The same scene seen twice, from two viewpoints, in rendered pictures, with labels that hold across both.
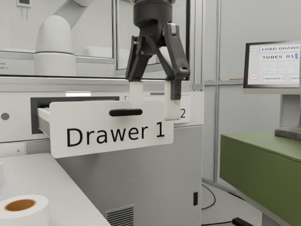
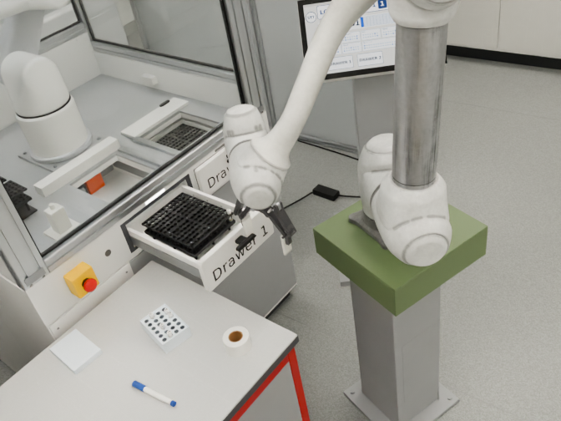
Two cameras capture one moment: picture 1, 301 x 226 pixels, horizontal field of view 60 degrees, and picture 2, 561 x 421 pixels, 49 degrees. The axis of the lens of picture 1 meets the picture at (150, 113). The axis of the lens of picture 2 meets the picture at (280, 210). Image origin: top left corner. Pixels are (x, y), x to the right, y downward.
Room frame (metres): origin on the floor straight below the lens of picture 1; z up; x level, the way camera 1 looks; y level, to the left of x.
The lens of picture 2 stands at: (-0.73, 0.27, 2.00)
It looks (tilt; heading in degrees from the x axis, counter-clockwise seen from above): 38 degrees down; 345
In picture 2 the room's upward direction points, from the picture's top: 11 degrees counter-clockwise
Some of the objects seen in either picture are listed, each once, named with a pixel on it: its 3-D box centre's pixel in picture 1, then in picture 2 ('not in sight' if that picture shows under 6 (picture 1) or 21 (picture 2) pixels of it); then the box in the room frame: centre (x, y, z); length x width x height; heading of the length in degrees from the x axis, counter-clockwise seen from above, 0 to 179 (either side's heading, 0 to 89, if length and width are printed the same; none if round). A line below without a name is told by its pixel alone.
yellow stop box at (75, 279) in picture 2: not in sight; (82, 280); (0.68, 0.51, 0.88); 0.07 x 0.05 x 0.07; 120
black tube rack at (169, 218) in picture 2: not in sight; (189, 225); (0.75, 0.17, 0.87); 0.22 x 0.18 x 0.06; 30
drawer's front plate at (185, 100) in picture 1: (160, 110); (228, 161); (1.02, -0.04, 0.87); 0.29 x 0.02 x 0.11; 120
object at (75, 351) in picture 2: not in sight; (75, 351); (0.53, 0.58, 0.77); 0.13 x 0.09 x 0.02; 27
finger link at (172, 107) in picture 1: (172, 100); (285, 242); (0.45, -0.04, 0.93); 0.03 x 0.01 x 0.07; 120
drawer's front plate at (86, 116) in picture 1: (118, 125); (237, 246); (0.58, 0.07, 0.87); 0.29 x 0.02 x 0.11; 120
